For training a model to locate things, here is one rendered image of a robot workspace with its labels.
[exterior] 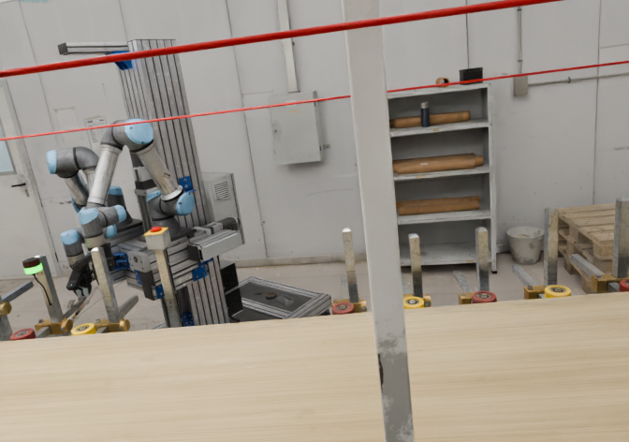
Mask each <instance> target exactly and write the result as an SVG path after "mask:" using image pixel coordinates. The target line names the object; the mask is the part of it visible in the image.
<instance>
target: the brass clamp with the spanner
mask: <svg viewBox="0 0 629 442"><path fill-rule="evenodd" d="M43 320H44V322H43V323H37V324H36V325H35V328H36V331H39V330H40V329H41V328H42V327H50V329H51V333H50V334H49V335H52V334H63V333H65V332H70V331H71V330H72V328H73V322H72V320H71V319H67V317H64V319H63V320H62V321H60V322H59V323H51V320H50V319H43Z"/></svg>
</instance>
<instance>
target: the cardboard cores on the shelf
mask: <svg viewBox="0 0 629 442"><path fill-rule="evenodd" d="M470 118H471V114H470V111H468V110H464V111H455V112H447V113H437V114H430V125H439V124H448V123H457V122H466V121H468V120H470ZM413 126H422V124H421V115H420V116H412V117H403V118H394V119H392V120H389V128H392V127H395V128H404V127H413ZM392 166H393V172H398V175H400V174H412V173H423V172H435V171H447V170H458V169H474V168H475V166H483V156H482V155H480V156H475V155H474V153H471V154H460V155H440V156H429V157H419V158H408V159H397V160H393V161H392ZM479 202H480V199H479V196H471V197H457V198H443V199H417V200H403V201H396V209H399V215H410V214H433V213H445V212H456V211H469V210H479Z"/></svg>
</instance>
